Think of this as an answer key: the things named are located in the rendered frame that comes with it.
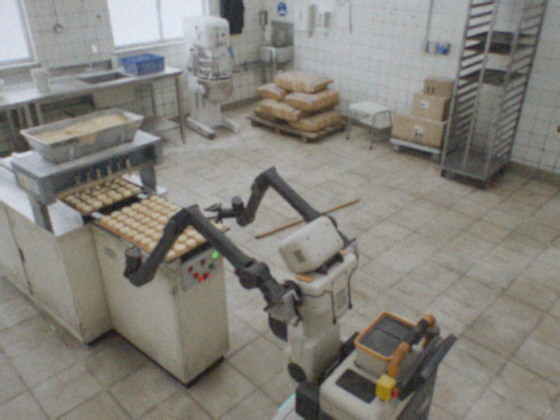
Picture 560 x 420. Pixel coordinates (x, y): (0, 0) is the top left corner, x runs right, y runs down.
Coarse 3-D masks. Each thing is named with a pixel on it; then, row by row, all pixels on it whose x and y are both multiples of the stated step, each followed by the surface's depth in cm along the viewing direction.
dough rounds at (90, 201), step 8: (104, 184) 294; (120, 184) 292; (128, 184) 292; (88, 192) 282; (96, 192) 283; (104, 192) 283; (112, 192) 282; (120, 192) 284; (128, 192) 282; (136, 192) 285; (64, 200) 277; (72, 200) 273; (80, 200) 277; (88, 200) 273; (96, 200) 274; (104, 200) 273; (112, 200) 276; (72, 208) 269; (80, 208) 268; (88, 208) 265; (96, 208) 269
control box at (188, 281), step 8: (200, 256) 239; (208, 256) 242; (216, 256) 246; (184, 264) 233; (192, 264) 235; (200, 264) 239; (208, 264) 244; (216, 264) 248; (184, 272) 232; (192, 272) 236; (200, 272) 241; (208, 272) 245; (216, 272) 251; (184, 280) 234; (192, 280) 238; (200, 280) 242; (184, 288) 237
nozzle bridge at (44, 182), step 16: (128, 144) 277; (144, 144) 279; (160, 144) 288; (16, 160) 257; (32, 160) 257; (48, 160) 257; (80, 160) 257; (96, 160) 259; (144, 160) 291; (160, 160) 291; (16, 176) 259; (32, 176) 244; (48, 176) 241; (64, 176) 257; (96, 176) 271; (112, 176) 273; (144, 176) 307; (32, 192) 253; (48, 192) 244; (64, 192) 254; (32, 208) 261; (48, 224) 261
